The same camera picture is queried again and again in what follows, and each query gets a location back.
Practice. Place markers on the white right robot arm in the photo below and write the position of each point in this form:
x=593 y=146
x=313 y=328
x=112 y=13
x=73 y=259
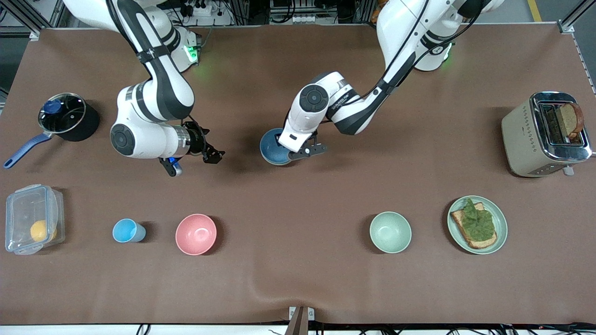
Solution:
x=153 y=93

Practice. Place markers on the light blue cup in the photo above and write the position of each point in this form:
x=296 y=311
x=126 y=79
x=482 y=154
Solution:
x=125 y=231

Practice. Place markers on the white power strip with plugs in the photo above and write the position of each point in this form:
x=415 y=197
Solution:
x=205 y=19

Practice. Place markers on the glass lid with blue knob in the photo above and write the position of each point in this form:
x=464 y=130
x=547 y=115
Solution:
x=65 y=118

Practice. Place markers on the green lettuce leaf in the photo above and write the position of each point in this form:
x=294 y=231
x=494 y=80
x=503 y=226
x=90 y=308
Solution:
x=479 y=223

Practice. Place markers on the clear plastic lidded container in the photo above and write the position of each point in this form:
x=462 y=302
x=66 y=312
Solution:
x=21 y=209

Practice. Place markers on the brown toast slice in toaster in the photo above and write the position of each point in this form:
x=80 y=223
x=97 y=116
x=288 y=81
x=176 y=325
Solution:
x=570 y=118

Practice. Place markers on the aluminium frame profile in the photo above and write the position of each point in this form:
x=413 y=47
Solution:
x=60 y=11

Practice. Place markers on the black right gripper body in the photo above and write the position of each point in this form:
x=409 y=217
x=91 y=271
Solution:
x=197 y=141

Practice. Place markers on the brown table cloth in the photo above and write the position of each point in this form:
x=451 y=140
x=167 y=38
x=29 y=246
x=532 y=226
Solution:
x=298 y=209

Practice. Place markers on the pink bowl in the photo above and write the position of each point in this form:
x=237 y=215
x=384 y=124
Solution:
x=196 y=234

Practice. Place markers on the yellow lemon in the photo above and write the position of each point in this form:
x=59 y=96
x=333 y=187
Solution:
x=39 y=230

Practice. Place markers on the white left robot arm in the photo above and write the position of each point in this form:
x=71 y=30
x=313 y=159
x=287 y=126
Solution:
x=354 y=107

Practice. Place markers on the beige and chrome toaster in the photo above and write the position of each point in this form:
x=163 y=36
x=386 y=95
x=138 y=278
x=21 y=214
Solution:
x=521 y=139

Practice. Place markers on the metal table clamp bracket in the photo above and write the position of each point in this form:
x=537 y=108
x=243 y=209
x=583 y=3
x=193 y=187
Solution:
x=298 y=321

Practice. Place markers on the pale green bowl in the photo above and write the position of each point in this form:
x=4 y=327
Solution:
x=390 y=232

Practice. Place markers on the blue bowl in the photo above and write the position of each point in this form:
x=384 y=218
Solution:
x=272 y=149

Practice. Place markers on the pale green plate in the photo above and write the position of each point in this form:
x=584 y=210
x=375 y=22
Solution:
x=501 y=232

